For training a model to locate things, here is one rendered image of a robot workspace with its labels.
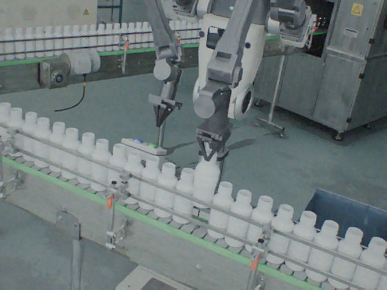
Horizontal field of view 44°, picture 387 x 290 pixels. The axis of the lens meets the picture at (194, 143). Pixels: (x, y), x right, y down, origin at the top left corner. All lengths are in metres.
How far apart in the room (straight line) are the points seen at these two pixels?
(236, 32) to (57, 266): 1.93
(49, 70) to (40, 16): 2.70
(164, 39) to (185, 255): 0.68
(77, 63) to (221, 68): 1.72
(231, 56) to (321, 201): 0.90
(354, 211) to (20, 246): 1.89
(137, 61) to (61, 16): 2.41
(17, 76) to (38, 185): 1.26
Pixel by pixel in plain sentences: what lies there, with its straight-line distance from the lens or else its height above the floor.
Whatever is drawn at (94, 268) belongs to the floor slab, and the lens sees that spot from 2.80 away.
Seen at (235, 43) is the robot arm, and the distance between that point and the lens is 1.21.
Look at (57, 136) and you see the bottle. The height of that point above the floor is 1.13.
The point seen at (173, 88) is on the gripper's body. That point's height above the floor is 1.31.
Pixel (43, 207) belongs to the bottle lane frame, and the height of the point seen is 0.87.
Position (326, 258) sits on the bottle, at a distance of 1.29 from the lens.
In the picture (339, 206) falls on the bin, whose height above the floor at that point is 0.91.
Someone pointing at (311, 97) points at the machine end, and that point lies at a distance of 5.12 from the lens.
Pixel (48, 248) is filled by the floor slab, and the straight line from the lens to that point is 2.95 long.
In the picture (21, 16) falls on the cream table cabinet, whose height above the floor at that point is 0.72.
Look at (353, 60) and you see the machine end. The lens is 4.82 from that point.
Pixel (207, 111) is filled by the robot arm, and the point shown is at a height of 1.40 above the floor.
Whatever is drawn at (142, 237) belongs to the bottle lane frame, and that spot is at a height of 0.93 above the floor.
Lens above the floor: 1.80
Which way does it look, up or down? 24 degrees down
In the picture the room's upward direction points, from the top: 8 degrees clockwise
